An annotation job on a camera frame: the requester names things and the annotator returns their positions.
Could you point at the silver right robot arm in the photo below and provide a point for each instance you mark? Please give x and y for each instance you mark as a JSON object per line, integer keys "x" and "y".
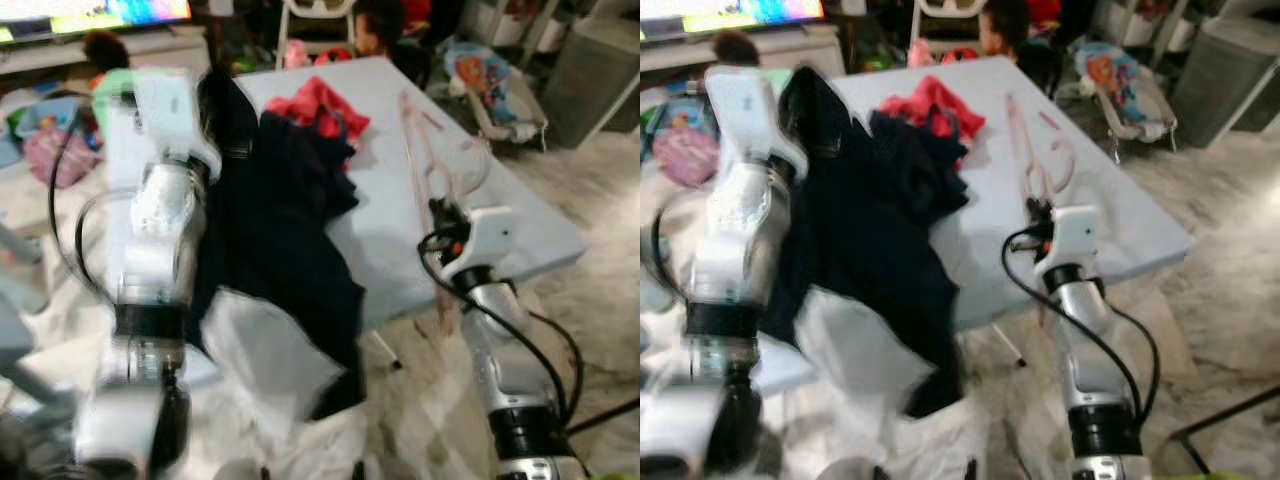
{"x": 1095, "y": 380}
{"x": 510, "y": 380}

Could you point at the pink backpack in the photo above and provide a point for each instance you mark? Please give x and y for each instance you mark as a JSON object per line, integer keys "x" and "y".
{"x": 60, "y": 155}
{"x": 685, "y": 155}

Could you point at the white television stand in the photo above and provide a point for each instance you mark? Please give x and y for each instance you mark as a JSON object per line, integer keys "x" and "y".
{"x": 150, "y": 50}
{"x": 790, "y": 45}

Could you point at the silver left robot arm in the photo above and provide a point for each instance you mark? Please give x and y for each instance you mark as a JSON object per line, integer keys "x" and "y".
{"x": 735, "y": 270}
{"x": 150, "y": 260}

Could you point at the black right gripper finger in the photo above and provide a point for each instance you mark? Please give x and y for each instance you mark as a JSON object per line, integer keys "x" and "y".
{"x": 453, "y": 216}
{"x": 1031, "y": 212}
{"x": 437, "y": 212}
{"x": 1045, "y": 214}

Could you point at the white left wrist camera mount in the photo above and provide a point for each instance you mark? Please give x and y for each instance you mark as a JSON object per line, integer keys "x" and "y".
{"x": 170, "y": 115}
{"x": 750, "y": 110}

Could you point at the light grey table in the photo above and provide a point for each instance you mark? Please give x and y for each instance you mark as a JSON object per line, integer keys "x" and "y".
{"x": 500, "y": 150}
{"x": 1120, "y": 200}

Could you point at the dark-haired child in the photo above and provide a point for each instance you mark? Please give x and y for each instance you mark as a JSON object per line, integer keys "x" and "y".
{"x": 1005, "y": 25}
{"x": 378, "y": 25}

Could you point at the child in green shirt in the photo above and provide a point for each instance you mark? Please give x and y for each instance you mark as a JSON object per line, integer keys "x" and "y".
{"x": 738, "y": 48}
{"x": 105, "y": 50}

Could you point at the television with bright screen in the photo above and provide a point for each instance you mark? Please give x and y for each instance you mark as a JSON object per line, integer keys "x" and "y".
{"x": 730, "y": 12}
{"x": 90, "y": 15}

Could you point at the large grey air purifier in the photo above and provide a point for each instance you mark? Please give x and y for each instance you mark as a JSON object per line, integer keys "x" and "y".
{"x": 590, "y": 80}
{"x": 1225, "y": 80}

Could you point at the black garment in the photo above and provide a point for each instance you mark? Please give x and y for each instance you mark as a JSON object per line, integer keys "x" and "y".
{"x": 870, "y": 230}
{"x": 280, "y": 230}

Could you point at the red garment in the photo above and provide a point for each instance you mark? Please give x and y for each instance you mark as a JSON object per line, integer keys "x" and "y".
{"x": 320, "y": 105}
{"x": 930, "y": 100}

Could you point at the pink plastic hanger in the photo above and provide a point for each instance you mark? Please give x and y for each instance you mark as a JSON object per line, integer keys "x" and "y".
{"x": 414, "y": 150}
{"x": 1020, "y": 150}

